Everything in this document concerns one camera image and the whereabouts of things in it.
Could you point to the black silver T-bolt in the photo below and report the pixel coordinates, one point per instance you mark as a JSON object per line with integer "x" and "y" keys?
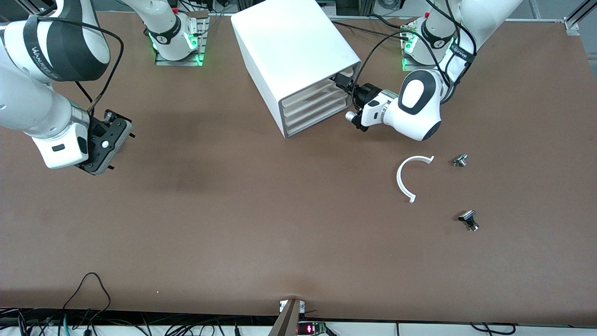
{"x": 468, "y": 216}

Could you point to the white mount bracket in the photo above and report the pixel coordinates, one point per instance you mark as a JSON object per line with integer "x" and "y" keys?
{"x": 282, "y": 306}

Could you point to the brown camera mount post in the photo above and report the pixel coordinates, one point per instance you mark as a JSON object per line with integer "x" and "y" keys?
{"x": 287, "y": 322}

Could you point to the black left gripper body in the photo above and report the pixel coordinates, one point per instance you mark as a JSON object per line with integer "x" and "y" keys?
{"x": 363, "y": 94}

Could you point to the aluminium frame rail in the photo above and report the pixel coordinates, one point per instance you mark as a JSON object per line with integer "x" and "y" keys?
{"x": 571, "y": 24}

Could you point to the small silver metal fitting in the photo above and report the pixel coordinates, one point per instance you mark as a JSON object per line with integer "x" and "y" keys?
{"x": 460, "y": 161}

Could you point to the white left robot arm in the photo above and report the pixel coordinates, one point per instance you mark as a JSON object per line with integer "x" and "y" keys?
{"x": 419, "y": 112}

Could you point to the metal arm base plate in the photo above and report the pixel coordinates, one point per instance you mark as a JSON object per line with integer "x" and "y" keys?
{"x": 410, "y": 67}
{"x": 179, "y": 62}

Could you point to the black device with red light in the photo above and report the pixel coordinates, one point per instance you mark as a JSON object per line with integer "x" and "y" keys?
{"x": 310, "y": 329}

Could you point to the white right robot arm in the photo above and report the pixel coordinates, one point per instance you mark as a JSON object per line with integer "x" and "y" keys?
{"x": 28, "y": 102}

